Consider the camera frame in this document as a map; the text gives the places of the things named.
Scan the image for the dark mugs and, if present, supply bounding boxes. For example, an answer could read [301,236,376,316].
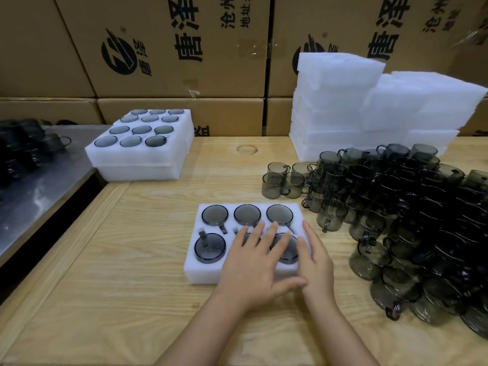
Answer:
[0,118,72,184]

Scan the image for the person's right hand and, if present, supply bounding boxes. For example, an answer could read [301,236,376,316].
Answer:
[296,220,336,313]

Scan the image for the person's left hand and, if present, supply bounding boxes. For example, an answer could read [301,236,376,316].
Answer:
[213,221,309,313]

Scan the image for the pile of smoky glass mugs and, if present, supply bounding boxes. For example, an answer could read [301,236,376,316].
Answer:
[262,143,488,340]

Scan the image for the person's right forearm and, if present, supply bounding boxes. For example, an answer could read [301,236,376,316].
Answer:
[304,297,380,366]

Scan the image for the stainless steel table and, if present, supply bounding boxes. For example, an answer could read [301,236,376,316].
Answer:
[0,125,111,260]

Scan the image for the stack of white foam trays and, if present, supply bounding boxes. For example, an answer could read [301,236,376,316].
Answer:
[289,52,488,163]

